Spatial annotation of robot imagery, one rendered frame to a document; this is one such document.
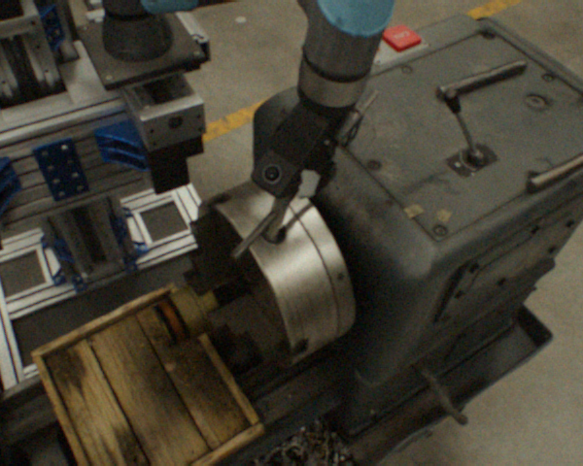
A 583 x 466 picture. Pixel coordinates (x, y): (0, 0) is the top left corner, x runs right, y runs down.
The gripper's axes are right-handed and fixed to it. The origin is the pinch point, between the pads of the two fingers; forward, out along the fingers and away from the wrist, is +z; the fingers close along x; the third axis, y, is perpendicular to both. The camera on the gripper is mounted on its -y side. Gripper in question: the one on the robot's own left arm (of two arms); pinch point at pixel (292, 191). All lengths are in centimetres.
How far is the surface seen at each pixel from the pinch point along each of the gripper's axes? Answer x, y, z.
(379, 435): -38, 1, 71
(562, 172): -29.8, 31.5, 0.0
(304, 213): -1.8, 2.2, 6.9
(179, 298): 6.8, -17.0, 18.7
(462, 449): -70, 30, 123
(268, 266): -2.9, -8.2, 7.4
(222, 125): 90, 100, 154
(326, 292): -11.6, -4.2, 11.3
